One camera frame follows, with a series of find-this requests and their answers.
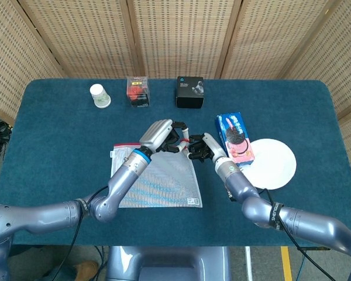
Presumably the blue floor cable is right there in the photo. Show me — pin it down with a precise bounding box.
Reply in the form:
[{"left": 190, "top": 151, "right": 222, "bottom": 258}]
[{"left": 297, "top": 254, "right": 307, "bottom": 281}]

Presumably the white paper cup green print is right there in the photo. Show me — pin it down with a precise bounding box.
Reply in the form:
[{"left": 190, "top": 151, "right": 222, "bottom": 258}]
[{"left": 90, "top": 84, "right": 112, "bottom": 109}]

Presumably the brown shoe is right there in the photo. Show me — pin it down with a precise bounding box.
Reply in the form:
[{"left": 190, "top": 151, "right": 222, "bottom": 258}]
[{"left": 73, "top": 260, "right": 99, "bottom": 281}]

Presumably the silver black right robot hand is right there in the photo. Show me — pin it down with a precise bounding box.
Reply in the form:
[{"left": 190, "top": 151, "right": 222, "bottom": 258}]
[{"left": 187, "top": 132, "right": 228, "bottom": 163}]

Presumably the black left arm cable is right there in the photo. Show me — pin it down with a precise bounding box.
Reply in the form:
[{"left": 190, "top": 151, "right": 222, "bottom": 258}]
[{"left": 43, "top": 187, "right": 109, "bottom": 281}]

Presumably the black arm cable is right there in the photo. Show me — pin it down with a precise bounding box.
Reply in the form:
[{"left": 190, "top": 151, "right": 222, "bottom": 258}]
[
  {"left": 43, "top": 187, "right": 109, "bottom": 281},
  {"left": 260, "top": 189, "right": 337, "bottom": 281}
]

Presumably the black cardboard box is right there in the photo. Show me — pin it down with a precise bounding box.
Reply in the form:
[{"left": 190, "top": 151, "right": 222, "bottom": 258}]
[{"left": 175, "top": 76, "right": 205, "bottom": 109}]

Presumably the clear plastic binder clip box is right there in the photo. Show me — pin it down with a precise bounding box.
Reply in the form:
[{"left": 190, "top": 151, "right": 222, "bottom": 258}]
[{"left": 126, "top": 76, "right": 152, "bottom": 108}]

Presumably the grey robot torso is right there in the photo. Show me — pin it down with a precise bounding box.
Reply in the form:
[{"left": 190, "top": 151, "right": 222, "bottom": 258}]
[{"left": 105, "top": 245, "right": 232, "bottom": 281}]

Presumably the dark blue table cloth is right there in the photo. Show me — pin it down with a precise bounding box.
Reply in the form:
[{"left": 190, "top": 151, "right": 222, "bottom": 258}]
[{"left": 0, "top": 78, "right": 351, "bottom": 247}]

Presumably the woven wooden folding screen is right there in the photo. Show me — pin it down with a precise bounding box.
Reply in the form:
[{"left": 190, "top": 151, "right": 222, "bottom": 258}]
[{"left": 0, "top": 0, "right": 351, "bottom": 166}]

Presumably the white paper plate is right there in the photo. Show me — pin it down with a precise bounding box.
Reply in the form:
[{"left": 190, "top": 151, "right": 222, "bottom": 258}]
[{"left": 239, "top": 138, "right": 297, "bottom": 190}]

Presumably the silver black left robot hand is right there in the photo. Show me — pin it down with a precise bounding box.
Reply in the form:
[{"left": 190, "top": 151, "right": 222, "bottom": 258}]
[{"left": 139, "top": 118, "right": 191, "bottom": 155}]

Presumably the blue Oreo cookie box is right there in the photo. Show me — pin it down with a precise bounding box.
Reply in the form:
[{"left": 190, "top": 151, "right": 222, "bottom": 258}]
[{"left": 215, "top": 112, "right": 256, "bottom": 168}]

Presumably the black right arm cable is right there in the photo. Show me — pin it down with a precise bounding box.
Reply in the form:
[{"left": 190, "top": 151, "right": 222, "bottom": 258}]
[{"left": 260, "top": 189, "right": 337, "bottom": 281}]

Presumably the white table leg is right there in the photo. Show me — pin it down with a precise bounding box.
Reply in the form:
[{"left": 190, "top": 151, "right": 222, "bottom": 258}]
[{"left": 244, "top": 246, "right": 254, "bottom": 281}]

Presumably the clear zip pouch red strip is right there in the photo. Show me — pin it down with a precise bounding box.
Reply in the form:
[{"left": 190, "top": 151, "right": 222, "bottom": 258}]
[{"left": 108, "top": 139, "right": 203, "bottom": 209}]

